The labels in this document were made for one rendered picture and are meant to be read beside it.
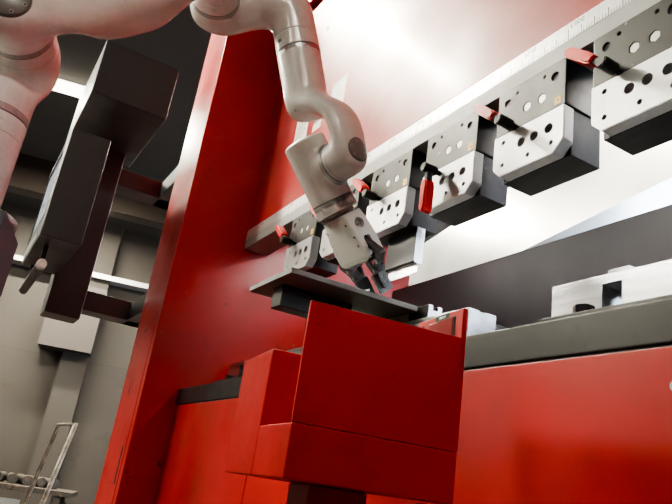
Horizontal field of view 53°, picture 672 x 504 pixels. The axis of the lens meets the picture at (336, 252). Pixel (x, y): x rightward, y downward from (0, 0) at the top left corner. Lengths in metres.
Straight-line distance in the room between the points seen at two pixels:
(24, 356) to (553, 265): 7.58
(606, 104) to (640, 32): 0.11
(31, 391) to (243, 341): 6.75
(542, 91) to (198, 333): 1.28
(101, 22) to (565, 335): 1.00
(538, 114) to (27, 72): 0.92
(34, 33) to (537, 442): 1.05
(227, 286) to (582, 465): 1.52
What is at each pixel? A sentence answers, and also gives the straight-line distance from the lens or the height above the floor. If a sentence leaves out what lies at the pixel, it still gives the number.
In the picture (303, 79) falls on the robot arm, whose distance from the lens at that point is 1.36.
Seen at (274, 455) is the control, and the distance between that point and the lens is 0.60.
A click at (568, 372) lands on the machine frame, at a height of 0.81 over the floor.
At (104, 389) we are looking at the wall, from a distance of 8.70.
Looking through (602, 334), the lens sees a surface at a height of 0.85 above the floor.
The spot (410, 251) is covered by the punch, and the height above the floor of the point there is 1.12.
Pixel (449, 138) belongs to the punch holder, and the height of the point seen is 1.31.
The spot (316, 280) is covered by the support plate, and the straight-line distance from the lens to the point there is 1.15.
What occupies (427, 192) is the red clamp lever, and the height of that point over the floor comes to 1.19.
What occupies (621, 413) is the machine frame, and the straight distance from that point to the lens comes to 0.72.
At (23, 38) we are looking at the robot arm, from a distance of 1.34.
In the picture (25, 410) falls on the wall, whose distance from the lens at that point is 8.72.
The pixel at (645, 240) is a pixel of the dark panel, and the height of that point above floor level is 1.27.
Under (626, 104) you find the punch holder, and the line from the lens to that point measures 1.00.
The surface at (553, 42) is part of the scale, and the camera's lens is 1.19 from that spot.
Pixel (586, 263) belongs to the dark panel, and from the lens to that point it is 1.71.
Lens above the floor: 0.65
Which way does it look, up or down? 20 degrees up
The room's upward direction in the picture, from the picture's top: 9 degrees clockwise
